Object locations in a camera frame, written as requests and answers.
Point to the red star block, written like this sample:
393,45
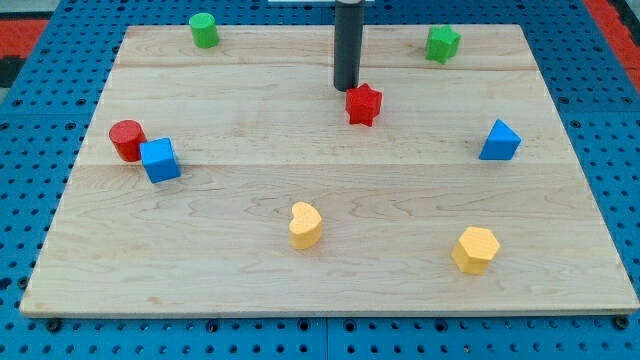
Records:
363,105

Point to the yellow hexagon block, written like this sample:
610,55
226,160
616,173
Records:
475,250

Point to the yellow heart block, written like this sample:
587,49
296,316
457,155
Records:
305,228

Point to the light wooden board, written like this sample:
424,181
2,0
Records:
256,126

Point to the blue cube block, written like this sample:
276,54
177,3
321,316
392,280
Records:
159,160

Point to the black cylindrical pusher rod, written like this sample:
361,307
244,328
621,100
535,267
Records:
348,29

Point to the blue triangle block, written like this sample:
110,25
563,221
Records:
501,143

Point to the green cylinder block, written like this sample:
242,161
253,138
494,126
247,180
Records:
204,30

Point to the red cylinder block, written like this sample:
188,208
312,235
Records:
126,137

